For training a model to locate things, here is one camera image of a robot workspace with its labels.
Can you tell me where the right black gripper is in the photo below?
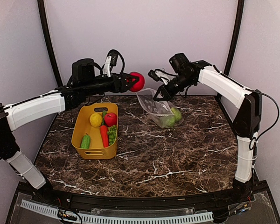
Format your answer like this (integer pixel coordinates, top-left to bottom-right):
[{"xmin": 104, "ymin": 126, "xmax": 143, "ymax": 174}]
[{"xmin": 153, "ymin": 73, "xmax": 195, "ymax": 101}]

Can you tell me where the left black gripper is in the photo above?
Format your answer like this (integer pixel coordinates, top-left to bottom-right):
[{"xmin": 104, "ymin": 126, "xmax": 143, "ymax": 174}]
[{"xmin": 83, "ymin": 72, "xmax": 140, "ymax": 97}]

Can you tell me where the red tomato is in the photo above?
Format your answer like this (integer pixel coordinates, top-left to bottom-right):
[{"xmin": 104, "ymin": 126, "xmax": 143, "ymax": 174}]
[{"xmin": 129, "ymin": 72, "xmax": 145, "ymax": 92}]

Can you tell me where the clear zip top bag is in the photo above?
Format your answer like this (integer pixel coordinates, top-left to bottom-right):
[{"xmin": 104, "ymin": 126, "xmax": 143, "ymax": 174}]
[{"xmin": 136, "ymin": 88, "xmax": 184, "ymax": 128}]

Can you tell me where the green cabbage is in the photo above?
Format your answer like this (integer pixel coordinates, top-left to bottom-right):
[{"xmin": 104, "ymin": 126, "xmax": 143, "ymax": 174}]
[
  {"xmin": 170, "ymin": 107, "xmax": 182, "ymax": 122},
  {"xmin": 161, "ymin": 115, "xmax": 175, "ymax": 128}
]

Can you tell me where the yellow plastic basket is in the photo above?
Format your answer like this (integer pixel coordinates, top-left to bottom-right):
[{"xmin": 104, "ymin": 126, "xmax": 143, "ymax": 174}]
[{"xmin": 71, "ymin": 103, "xmax": 118, "ymax": 159}]

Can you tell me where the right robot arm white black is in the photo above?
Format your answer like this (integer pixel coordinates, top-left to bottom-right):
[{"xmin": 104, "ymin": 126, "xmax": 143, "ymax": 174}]
[{"xmin": 148, "ymin": 53, "xmax": 265, "ymax": 203}]

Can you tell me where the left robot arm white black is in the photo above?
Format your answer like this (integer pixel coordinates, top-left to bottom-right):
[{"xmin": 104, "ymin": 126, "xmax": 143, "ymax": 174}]
[{"xmin": 0, "ymin": 56, "xmax": 140, "ymax": 203}]

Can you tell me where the red apple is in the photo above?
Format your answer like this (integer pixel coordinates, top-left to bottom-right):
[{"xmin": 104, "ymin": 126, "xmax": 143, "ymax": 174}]
[{"xmin": 104, "ymin": 112, "xmax": 118, "ymax": 127}]

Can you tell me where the yellow lemon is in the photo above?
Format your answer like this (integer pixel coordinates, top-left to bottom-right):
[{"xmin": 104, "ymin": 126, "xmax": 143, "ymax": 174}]
[{"xmin": 89, "ymin": 113, "xmax": 103, "ymax": 127}]

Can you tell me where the green grapes bunch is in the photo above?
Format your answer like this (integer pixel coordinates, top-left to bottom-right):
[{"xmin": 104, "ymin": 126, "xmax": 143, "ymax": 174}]
[{"xmin": 107, "ymin": 125, "xmax": 117, "ymax": 145}]

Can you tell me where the orange carrot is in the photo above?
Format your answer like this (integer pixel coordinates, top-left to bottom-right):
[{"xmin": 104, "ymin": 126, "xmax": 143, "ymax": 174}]
[{"xmin": 100, "ymin": 125, "xmax": 109, "ymax": 148}]

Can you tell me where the green cucumber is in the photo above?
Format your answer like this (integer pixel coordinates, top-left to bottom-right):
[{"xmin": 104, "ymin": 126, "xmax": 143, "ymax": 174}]
[{"xmin": 80, "ymin": 134, "xmax": 91, "ymax": 149}]

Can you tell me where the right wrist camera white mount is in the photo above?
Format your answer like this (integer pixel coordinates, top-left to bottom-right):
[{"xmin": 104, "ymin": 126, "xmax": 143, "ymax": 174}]
[{"xmin": 148, "ymin": 69, "xmax": 176, "ymax": 85}]

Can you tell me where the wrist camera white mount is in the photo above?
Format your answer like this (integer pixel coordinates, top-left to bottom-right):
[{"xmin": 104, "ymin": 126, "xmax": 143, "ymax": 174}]
[
  {"xmin": 148, "ymin": 69, "xmax": 176, "ymax": 85},
  {"xmin": 102, "ymin": 51, "xmax": 119, "ymax": 77}
]

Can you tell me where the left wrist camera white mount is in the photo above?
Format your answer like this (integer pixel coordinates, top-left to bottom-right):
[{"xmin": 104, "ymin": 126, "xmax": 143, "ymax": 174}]
[{"xmin": 102, "ymin": 51, "xmax": 119, "ymax": 77}]

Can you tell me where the right black frame post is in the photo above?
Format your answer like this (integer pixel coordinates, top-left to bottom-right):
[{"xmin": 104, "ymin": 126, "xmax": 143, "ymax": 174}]
[{"xmin": 216, "ymin": 0, "xmax": 245, "ymax": 96}]

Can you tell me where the black frame post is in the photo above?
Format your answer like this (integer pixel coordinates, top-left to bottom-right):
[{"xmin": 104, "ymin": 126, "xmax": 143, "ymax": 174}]
[
  {"xmin": 216, "ymin": 0, "xmax": 245, "ymax": 96},
  {"xmin": 37, "ymin": 0, "xmax": 63, "ymax": 87}
]

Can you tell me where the left black frame post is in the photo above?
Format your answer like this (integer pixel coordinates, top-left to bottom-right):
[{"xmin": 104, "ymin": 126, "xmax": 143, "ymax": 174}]
[{"xmin": 37, "ymin": 0, "xmax": 63, "ymax": 87}]

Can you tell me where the black front rail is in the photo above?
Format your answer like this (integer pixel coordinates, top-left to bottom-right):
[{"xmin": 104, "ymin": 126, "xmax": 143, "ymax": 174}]
[{"xmin": 18, "ymin": 186, "xmax": 269, "ymax": 213}]

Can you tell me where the white slotted cable duct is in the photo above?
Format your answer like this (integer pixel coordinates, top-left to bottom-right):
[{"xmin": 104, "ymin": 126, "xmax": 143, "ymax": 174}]
[{"xmin": 20, "ymin": 199, "xmax": 214, "ymax": 224}]

